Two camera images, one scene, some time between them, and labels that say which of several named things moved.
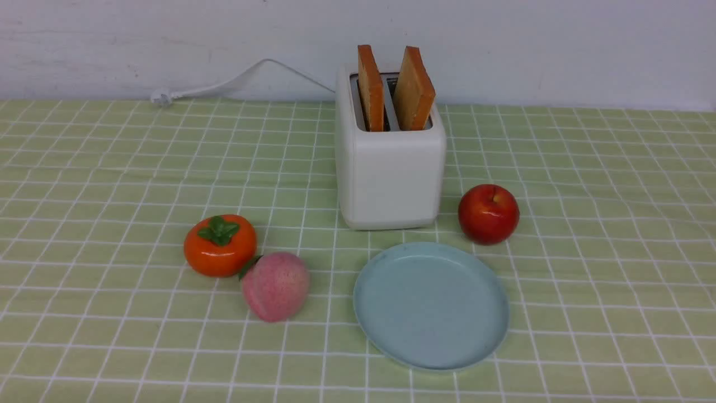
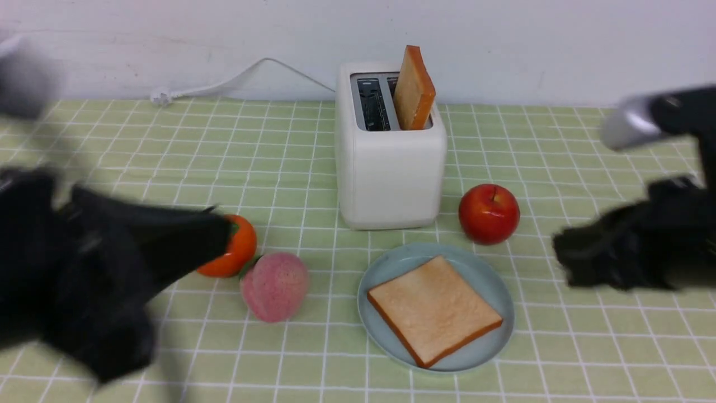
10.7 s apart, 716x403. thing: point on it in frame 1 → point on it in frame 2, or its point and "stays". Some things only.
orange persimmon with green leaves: x=221 y=245 stays
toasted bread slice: x=414 y=92 stays
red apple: x=488 y=214 stays
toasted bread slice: x=371 y=88 → x=435 y=309
